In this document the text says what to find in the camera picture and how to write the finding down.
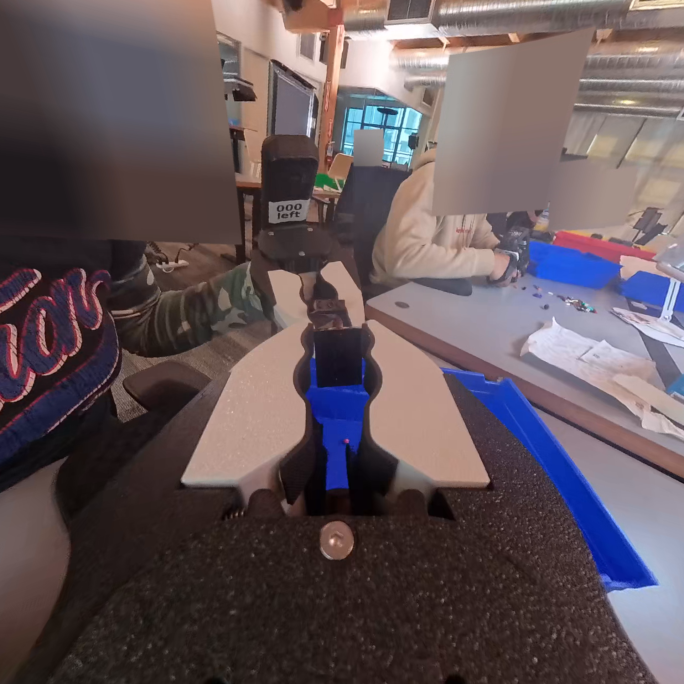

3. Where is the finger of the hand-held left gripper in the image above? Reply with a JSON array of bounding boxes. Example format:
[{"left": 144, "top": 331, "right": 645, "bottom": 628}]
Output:
[
  {"left": 313, "top": 262, "right": 366, "bottom": 327},
  {"left": 268, "top": 270, "right": 313, "bottom": 332}
]

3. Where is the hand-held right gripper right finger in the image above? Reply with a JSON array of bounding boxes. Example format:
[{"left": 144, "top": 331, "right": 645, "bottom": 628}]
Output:
[{"left": 362, "top": 321, "right": 490, "bottom": 503}]

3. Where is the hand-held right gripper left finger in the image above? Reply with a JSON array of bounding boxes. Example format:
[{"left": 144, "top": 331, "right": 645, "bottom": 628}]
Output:
[{"left": 182, "top": 321, "right": 321, "bottom": 500}]

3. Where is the black toy brick base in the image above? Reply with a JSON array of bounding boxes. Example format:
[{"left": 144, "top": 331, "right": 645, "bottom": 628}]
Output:
[{"left": 313, "top": 326, "right": 366, "bottom": 388}]

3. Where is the person's left forearm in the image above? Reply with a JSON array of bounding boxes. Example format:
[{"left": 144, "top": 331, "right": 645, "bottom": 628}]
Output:
[{"left": 107, "top": 257, "right": 276, "bottom": 359}]

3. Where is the grey desk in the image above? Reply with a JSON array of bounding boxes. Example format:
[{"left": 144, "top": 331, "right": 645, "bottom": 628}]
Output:
[{"left": 0, "top": 369, "right": 684, "bottom": 684}]

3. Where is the black office chair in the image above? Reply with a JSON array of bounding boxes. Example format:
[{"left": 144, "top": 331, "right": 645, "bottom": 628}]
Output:
[{"left": 332, "top": 164, "right": 412, "bottom": 284}]

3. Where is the white paper sheet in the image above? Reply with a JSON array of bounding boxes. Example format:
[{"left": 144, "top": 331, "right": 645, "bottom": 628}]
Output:
[{"left": 521, "top": 318, "right": 684, "bottom": 439}]

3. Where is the small blue plastic bin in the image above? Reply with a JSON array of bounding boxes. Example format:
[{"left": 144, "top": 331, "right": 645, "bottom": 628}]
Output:
[{"left": 529, "top": 241, "right": 623, "bottom": 289}]

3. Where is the person's dark clothing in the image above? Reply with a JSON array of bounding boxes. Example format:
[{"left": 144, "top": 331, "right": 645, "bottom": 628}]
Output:
[{"left": 0, "top": 238, "right": 124, "bottom": 494}]

